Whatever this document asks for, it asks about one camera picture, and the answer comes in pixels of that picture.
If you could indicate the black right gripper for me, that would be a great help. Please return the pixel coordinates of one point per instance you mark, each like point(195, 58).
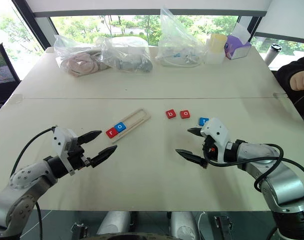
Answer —
point(208, 150)

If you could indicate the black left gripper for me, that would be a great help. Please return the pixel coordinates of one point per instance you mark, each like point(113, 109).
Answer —
point(77, 156)

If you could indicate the blue letter tile t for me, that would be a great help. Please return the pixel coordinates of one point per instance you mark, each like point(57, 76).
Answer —
point(203, 121)

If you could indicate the red letter tile o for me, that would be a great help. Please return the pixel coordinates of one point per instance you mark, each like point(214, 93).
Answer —
point(185, 114)

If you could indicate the red letter tile b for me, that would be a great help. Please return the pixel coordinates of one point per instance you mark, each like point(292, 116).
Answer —
point(170, 114)

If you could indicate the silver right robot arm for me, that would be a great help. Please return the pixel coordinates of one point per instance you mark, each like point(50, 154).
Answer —
point(279, 185)

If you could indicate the person's black-sleeved forearm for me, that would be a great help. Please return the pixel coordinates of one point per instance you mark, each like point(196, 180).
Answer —
point(289, 72)

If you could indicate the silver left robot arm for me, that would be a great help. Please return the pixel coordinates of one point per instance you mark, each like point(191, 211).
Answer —
point(24, 190)

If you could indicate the red letter tile r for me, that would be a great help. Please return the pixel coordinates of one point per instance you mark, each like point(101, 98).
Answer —
point(111, 133)

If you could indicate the wooden letter tile rack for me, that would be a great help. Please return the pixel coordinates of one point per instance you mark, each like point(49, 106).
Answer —
point(135, 120)

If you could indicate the silver rounded robot leg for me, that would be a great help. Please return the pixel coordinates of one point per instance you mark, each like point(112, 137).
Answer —
point(114, 222)
point(184, 225)

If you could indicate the person's right hand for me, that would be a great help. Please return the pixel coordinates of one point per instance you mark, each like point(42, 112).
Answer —
point(297, 81)

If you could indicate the pink cloth bundle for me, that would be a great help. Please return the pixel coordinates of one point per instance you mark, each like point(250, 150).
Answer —
point(79, 63)

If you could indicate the grey metal parts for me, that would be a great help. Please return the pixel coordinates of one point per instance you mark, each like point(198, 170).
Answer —
point(134, 66)

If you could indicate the clear plastic table clip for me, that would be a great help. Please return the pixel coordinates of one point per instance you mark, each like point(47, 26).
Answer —
point(280, 95)
point(17, 97)

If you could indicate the clear bag with pink cloth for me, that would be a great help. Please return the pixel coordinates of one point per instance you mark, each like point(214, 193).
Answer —
point(74, 50)

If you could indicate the clear bag with grey parts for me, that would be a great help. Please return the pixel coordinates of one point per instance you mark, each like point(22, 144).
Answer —
point(121, 50)

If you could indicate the pale yellow plastic cup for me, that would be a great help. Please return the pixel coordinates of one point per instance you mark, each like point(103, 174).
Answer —
point(218, 42)

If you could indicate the purple tissue box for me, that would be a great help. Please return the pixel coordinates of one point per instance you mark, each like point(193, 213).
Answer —
point(237, 47)

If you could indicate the silver thermos with black lid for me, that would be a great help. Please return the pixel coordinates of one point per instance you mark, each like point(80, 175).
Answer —
point(272, 55)

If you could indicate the black mesh office chair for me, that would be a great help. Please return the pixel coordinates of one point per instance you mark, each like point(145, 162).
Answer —
point(2, 67)

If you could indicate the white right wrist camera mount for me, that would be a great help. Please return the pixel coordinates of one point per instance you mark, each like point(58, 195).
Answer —
point(216, 130)

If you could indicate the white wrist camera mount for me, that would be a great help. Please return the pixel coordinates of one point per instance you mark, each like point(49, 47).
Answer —
point(59, 142)
point(216, 130)

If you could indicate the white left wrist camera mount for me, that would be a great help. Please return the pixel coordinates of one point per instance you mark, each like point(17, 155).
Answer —
point(59, 142)

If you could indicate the grey metal table bracket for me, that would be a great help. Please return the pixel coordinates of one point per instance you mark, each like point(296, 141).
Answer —
point(79, 228)
point(222, 223)

